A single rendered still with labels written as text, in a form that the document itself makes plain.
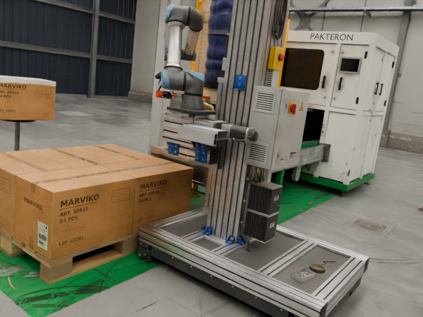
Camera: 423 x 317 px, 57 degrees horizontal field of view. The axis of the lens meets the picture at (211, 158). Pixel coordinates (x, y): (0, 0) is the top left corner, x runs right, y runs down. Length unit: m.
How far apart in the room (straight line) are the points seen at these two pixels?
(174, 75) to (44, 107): 2.24
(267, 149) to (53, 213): 1.24
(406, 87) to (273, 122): 9.32
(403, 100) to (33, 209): 10.11
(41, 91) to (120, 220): 2.11
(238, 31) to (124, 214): 1.36
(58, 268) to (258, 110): 1.46
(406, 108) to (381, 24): 2.32
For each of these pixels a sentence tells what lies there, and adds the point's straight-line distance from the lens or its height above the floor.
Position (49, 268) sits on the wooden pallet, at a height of 0.10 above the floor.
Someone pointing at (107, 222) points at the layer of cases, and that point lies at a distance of 2.57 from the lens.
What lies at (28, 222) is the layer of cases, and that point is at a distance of 2.54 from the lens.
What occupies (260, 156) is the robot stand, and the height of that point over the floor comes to 0.83.
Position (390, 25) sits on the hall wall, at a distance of 11.72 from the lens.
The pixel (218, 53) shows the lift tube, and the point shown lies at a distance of 3.34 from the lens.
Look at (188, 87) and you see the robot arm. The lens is 2.41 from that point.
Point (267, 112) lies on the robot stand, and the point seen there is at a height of 1.09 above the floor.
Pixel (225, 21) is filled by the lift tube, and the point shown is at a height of 1.70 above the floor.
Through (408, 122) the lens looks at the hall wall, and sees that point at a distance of 11.39.
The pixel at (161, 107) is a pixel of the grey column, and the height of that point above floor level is 0.87.
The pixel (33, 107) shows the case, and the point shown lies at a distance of 4.35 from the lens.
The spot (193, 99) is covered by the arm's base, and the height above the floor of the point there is 1.10.
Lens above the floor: 1.24
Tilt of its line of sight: 11 degrees down
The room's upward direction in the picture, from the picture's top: 7 degrees clockwise
